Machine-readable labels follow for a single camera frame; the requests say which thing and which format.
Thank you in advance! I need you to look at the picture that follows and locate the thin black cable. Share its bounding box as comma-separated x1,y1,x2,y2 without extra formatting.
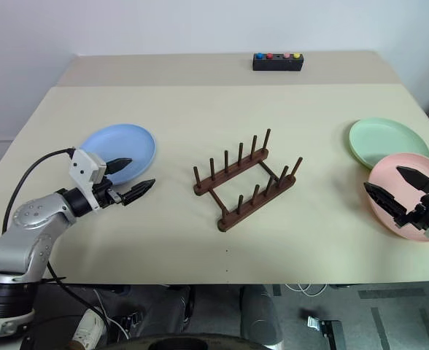
45,268,113,335

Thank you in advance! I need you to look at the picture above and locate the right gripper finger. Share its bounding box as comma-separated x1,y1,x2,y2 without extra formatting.
363,181,409,219
396,166,429,194

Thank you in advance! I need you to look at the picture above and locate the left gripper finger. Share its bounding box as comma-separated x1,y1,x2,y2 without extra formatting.
104,157,134,176
122,178,157,208

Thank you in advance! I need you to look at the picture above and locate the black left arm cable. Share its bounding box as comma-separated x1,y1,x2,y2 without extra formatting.
1,147,77,234

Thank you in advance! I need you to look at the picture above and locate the white cable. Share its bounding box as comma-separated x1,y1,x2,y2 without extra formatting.
283,283,328,298

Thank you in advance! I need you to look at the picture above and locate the dark grey rounded shape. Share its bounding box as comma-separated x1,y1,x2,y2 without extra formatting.
240,285,284,344

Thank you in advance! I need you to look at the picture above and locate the pink plastic plate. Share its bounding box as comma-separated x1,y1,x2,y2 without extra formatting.
367,152,429,243

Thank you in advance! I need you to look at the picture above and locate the white sneaker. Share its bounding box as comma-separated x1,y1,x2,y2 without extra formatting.
71,308,107,350

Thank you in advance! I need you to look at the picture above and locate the green plastic plate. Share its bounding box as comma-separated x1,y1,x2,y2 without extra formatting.
348,117,429,171

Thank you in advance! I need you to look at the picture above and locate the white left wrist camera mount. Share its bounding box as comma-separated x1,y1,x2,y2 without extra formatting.
67,147,108,213

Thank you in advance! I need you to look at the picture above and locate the blue plastic plate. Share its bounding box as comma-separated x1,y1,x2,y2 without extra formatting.
79,123,158,186

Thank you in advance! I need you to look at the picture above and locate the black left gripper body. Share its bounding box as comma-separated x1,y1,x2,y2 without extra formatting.
96,176,127,209

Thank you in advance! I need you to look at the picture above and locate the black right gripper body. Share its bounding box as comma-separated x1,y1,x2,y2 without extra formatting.
398,190,429,230

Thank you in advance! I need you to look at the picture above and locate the dark wooden dish rack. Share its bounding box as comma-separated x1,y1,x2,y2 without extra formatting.
192,127,304,233

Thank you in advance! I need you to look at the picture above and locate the black button box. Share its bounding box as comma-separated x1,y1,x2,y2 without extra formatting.
252,52,304,72

